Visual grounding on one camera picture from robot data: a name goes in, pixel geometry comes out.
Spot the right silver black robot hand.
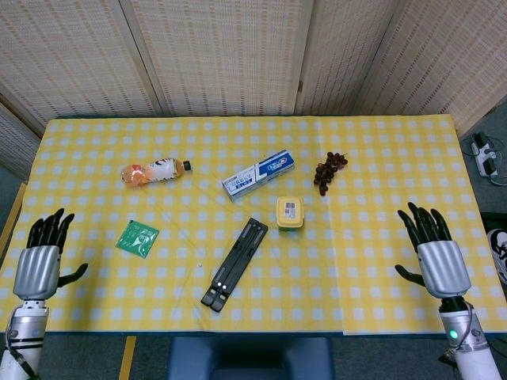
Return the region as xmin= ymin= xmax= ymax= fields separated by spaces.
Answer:
xmin=395 ymin=201 xmax=473 ymax=299

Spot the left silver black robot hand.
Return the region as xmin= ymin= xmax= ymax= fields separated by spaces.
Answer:
xmin=13 ymin=207 xmax=90 ymax=301

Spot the black folding laptop stand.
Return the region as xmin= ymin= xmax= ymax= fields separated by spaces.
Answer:
xmin=200 ymin=217 xmax=269 ymax=313

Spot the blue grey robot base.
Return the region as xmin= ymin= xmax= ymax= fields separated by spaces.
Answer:
xmin=166 ymin=336 xmax=336 ymax=380

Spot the white black sneaker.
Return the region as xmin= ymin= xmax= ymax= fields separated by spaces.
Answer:
xmin=486 ymin=228 xmax=507 ymax=284

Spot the yellow white checked tablecloth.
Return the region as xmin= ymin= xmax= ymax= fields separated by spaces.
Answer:
xmin=0 ymin=114 xmax=507 ymax=336

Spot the green sachet packet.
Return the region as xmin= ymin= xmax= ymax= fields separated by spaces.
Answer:
xmin=115 ymin=219 xmax=160 ymax=259

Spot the white power strip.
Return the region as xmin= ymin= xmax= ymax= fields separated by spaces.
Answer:
xmin=470 ymin=133 xmax=500 ymax=178

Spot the woven folding screen panel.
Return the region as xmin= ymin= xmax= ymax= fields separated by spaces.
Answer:
xmin=0 ymin=101 xmax=43 ymax=171
xmin=118 ymin=0 xmax=316 ymax=116
xmin=356 ymin=0 xmax=507 ymax=135
xmin=0 ymin=0 xmax=163 ymax=131
xmin=295 ymin=0 xmax=401 ymax=116

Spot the dark red grape bunch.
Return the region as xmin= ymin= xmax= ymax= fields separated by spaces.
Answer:
xmin=313 ymin=150 xmax=350 ymax=197

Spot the orange drink plastic bottle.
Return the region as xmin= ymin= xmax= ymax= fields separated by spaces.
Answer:
xmin=120 ymin=157 xmax=194 ymax=189

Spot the yellow lidded plastic container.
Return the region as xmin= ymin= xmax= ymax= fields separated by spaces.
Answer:
xmin=276 ymin=196 xmax=306 ymax=233

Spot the white blue toothpaste box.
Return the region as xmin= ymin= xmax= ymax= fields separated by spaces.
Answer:
xmin=221 ymin=149 xmax=295 ymax=203

